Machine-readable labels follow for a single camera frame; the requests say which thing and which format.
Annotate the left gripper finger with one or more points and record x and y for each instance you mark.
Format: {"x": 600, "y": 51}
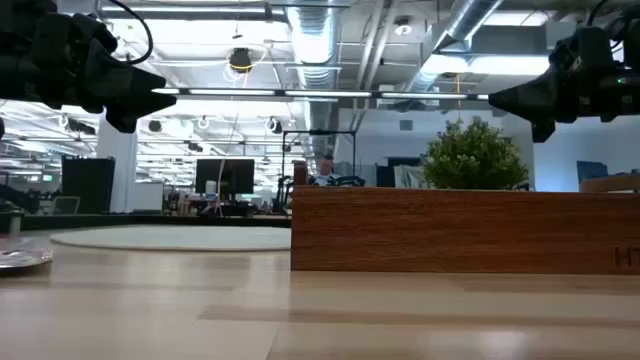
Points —
{"x": 135, "y": 92}
{"x": 125, "y": 120}

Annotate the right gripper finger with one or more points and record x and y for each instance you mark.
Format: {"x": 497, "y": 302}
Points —
{"x": 540, "y": 97}
{"x": 543, "y": 131}

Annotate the wooden tea box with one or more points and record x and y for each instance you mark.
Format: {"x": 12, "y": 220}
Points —
{"x": 450, "y": 230}

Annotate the monitor on arm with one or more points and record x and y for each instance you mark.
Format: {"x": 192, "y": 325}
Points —
{"x": 592, "y": 172}

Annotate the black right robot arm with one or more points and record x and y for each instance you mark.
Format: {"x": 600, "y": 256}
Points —
{"x": 632, "y": 85}

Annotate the background black robot arm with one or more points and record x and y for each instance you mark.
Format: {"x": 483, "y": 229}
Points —
{"x": 20, "y": 197}

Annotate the black round ceiling speaker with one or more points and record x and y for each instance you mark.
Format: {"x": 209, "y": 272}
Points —
{"x": 155, "y": 125}

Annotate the potted green plant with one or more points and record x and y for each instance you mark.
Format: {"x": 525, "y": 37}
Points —
{"x": 475, "y": 155}

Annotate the black partition panel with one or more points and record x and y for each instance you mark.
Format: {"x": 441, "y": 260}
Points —
{"x": 87, "y": 182}

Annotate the black round ceiling device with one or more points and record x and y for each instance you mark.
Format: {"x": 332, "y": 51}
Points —
{"x": 240, "y": 59}

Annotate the black computer monitor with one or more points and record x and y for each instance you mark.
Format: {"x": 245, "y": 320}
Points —
{"x": 225, "y": 175}

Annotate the white round woven placemat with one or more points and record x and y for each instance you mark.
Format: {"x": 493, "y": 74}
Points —
{"x": 175, "y": 239}

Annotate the patterned white cloth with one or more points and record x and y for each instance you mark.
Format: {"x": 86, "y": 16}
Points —
{"x": 407, "y": 177}

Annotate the long ceiling light strip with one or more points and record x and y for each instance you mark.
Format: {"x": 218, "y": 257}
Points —
{"x": 325, "y": 93}

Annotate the person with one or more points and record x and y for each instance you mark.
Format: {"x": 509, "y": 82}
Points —
{"x": 327, "y": 172}

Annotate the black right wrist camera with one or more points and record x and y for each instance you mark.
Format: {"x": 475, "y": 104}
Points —
{"x": 590, "y": 42}

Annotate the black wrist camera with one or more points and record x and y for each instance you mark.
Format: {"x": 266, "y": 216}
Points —
{"x": 590, "y": 42}
{"x": 92, "y": 37}

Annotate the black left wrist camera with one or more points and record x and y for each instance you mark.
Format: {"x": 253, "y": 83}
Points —
{"x": 92, "y": 37}

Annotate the black metal table frame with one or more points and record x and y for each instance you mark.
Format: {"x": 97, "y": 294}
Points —
{"x": 150, "y": 220}

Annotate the silver ventilation duct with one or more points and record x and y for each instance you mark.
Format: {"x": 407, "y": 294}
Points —
{"x": 312, "y": 40}
{"x": 467, "y": 20}

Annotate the black metal frame stand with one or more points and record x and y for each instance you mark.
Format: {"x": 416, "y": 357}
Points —
{"x": 320, "y": 132}

